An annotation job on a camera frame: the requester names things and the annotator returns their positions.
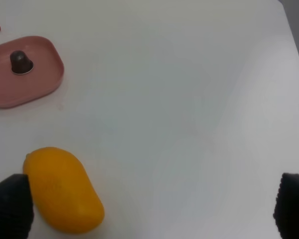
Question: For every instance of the yellow mango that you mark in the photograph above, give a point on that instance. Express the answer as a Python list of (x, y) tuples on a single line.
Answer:
[(62, 191)]

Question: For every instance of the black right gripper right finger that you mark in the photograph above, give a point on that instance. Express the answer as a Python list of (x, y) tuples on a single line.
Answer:
[(286, 212)]

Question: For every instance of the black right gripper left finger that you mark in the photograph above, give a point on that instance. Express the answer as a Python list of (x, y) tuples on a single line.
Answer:
[(16, 207)]

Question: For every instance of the pink square plate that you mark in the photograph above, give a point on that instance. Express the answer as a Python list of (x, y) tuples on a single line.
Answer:
[(44, 78)]

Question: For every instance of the brown coffee capsule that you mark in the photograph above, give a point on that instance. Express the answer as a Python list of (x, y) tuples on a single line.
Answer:
[(20, 63)]

